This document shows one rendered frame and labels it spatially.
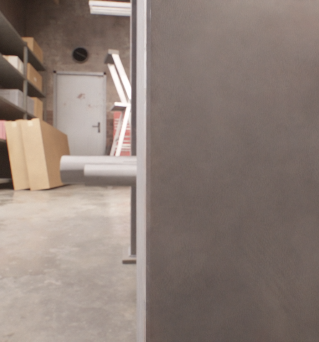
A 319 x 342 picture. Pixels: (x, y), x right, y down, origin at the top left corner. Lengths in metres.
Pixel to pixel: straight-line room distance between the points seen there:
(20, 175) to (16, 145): 0.34
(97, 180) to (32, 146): 3.03
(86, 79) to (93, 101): 0.42
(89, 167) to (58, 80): 5.25
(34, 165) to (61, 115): 2.21
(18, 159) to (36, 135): 0.36
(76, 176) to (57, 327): 0.25
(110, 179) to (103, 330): 0.27
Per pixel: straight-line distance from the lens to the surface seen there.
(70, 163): 0.27
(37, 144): 3.22
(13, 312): 0.52
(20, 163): 3.37
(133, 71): 0.70
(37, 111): 4.70
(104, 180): 0.22
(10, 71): 3.98
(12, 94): 4.08
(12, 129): 3.43
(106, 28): 5.68
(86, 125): 5.16
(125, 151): 4.50
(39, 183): 3.20
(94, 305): 0.50
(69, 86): 5.38
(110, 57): 3.64
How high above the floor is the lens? 0.22
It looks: level
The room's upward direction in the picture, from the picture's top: straight up
